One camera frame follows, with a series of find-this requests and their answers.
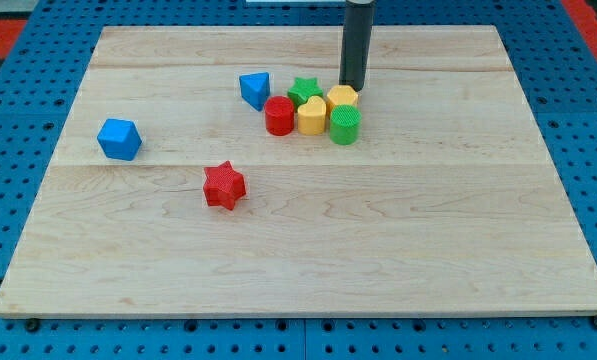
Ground red star block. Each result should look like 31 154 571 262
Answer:
203 161 246 211

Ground green star block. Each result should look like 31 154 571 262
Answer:
287 77 323 110

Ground yellow heart block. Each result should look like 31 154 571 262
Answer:
297 96 327 135

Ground red cylinder block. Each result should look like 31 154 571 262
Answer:
264 96 294 136

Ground green cylinder block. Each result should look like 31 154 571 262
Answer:
329 105 362 145

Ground yellow hexagon block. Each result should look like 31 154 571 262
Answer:
325 85 359 116

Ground blue triangle block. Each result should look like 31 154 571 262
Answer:
239 72 270 111

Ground wooden board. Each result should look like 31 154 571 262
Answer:
0 25 597 319

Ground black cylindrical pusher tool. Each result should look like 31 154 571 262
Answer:
339 0 376 91

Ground blue cube block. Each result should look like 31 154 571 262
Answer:
97 118 142 161

